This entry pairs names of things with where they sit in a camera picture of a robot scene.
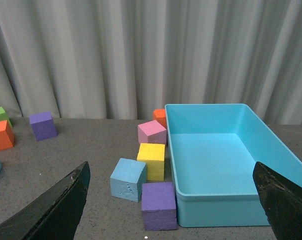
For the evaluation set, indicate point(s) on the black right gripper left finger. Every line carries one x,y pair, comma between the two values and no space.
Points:
54,215

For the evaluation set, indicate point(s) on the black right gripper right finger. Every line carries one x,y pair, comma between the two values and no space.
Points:
281,200

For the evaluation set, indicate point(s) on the light blue foam block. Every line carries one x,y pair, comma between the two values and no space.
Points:
127,179

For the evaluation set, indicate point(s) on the purple foam block far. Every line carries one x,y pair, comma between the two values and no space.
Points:
43,126

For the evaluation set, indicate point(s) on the purple foam block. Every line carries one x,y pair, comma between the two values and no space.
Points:
43,126
158,206

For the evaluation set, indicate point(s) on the orange foam block left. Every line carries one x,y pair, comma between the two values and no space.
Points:
7,138

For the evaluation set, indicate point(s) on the light blue plastic bin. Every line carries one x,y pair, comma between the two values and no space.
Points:
213,151

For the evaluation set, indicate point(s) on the purple foam block near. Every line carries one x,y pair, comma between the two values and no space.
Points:
158,206

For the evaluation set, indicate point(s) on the yellow foam block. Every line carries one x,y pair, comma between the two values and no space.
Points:
153,154

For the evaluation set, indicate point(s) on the pink foam block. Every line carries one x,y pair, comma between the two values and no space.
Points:
152,132

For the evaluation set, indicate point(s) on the orange foam block behind bin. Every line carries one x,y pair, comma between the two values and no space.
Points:
160,116

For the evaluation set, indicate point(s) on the grey curtain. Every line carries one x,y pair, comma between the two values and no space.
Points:
122,59

